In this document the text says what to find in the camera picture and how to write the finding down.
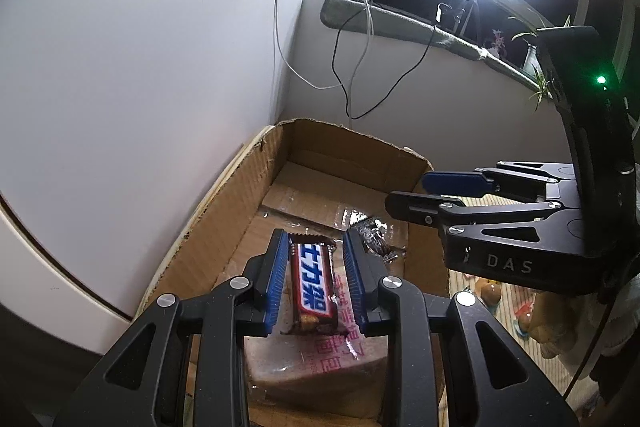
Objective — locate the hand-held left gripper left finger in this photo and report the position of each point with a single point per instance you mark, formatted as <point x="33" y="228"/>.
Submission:
<point x="279" y="283"/>

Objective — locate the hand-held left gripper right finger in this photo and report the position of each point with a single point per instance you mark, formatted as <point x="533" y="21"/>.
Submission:
<point x="354" y="283"/>

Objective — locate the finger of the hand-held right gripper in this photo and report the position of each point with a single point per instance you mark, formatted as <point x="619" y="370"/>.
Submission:
<point x="452" y="182"/>
<point x="417" y="207"/>

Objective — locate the Snickers candy bar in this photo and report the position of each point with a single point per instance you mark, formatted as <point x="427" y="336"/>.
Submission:
<point x="312" y="287"/>

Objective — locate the cardboard box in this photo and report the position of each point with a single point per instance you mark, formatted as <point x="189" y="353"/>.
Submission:
<point x="225" y="207"/>

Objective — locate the silver wrapped snack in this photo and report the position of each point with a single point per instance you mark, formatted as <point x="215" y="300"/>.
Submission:
<point x="378" y="241"/>

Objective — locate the large brown bread packet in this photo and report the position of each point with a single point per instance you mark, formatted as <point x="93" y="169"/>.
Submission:
<point x="320" y="364"/>

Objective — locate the green spider plant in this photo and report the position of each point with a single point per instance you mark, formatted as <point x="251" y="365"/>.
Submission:
<point x="539" y="82"/>

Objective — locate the small pink figurine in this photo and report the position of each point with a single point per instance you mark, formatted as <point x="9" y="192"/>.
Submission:
<point x="496" y="43"/>

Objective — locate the black lamp tripod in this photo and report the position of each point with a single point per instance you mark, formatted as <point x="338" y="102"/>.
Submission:
<point x="467" y="14"/>

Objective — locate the white furniture panel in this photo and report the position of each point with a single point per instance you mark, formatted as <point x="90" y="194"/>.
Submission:
<point x="55" y="287"/>

